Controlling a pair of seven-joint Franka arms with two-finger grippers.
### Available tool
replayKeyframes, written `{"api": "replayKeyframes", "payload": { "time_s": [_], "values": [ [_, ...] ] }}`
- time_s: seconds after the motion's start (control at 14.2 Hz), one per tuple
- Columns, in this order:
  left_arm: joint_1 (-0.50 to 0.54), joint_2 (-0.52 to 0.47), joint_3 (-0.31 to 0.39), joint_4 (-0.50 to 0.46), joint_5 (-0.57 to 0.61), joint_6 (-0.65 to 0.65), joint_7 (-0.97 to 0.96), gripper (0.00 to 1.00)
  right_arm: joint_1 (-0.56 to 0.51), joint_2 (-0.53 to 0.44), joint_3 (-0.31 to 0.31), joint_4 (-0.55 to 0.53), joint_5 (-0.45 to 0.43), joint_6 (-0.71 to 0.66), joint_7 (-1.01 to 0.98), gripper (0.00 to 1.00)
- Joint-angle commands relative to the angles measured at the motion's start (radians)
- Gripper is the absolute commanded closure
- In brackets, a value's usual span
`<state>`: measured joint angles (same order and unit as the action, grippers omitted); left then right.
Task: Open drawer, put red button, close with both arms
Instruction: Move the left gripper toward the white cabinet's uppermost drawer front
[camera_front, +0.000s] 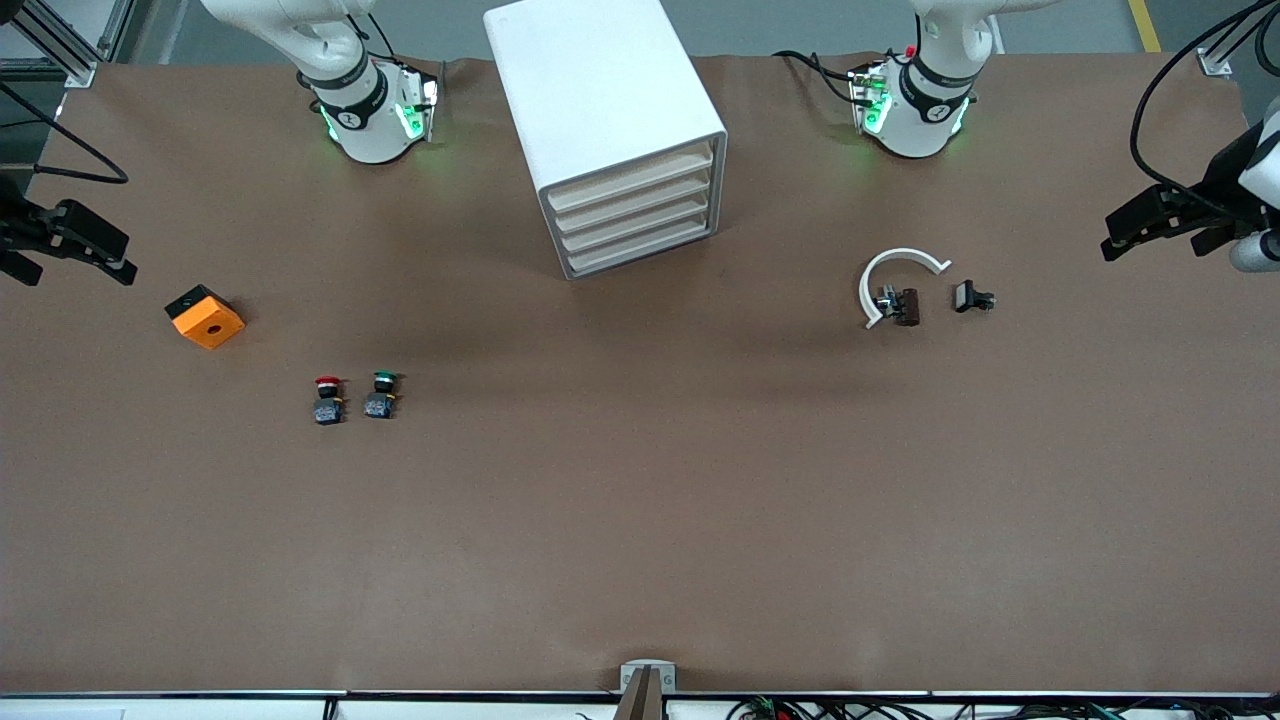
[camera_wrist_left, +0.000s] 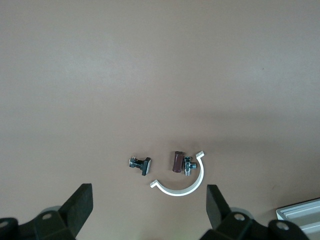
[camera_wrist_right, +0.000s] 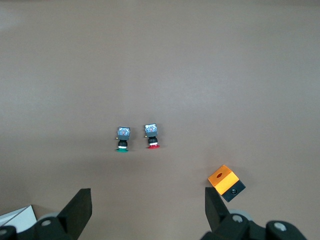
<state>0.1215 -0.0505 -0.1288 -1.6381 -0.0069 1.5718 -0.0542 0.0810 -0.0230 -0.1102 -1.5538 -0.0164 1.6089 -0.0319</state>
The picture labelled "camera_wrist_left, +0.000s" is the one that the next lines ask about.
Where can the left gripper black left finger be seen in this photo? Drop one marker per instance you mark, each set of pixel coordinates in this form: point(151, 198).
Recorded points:
point(72, 215)

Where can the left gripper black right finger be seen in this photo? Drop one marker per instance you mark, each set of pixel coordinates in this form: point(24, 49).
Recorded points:
point(220, 212)

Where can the black push switch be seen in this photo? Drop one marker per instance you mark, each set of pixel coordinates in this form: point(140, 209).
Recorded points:
point(146, 167)

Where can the small dark brown block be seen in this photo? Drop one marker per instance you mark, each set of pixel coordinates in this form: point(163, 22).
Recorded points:
point(177, 162)

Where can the brown table mat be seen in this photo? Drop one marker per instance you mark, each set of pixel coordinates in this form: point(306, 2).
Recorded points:
point(150, 75)

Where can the white drawer cabinet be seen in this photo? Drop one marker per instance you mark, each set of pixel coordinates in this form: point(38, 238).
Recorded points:
point(300, 215)

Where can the white curved plastic bracket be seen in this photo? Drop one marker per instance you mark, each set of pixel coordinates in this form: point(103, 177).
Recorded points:
point(201, 172)

